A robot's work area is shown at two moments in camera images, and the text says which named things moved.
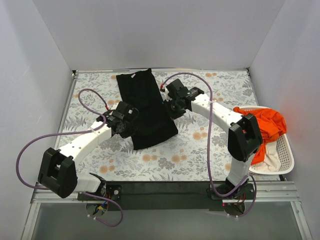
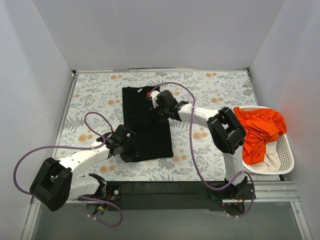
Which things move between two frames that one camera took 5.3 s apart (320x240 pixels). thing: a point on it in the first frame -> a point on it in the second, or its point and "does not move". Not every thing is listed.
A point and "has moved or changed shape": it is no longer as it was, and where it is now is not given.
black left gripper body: [125, 128] -> [127, 149]
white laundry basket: [283, 146] does not move
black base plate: [163, 195] does not move
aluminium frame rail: [284, 192] does not move
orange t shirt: [272, 125] does not move
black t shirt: [139, 89] has moved or changed shape
